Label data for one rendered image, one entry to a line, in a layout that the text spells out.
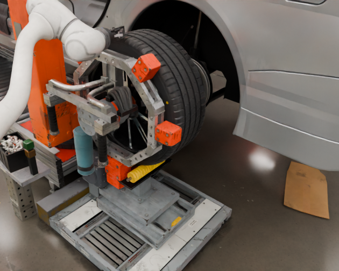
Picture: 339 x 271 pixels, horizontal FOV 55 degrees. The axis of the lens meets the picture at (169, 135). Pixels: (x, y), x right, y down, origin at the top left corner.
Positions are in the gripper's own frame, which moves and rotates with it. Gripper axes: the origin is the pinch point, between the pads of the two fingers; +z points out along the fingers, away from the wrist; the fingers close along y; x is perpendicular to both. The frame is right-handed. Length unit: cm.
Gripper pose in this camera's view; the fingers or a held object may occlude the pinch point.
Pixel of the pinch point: (120, 30)
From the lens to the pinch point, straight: 153.8
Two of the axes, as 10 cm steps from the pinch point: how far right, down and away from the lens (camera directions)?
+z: 2.4, -4.4, 8.6
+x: -0.7, -9.0, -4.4
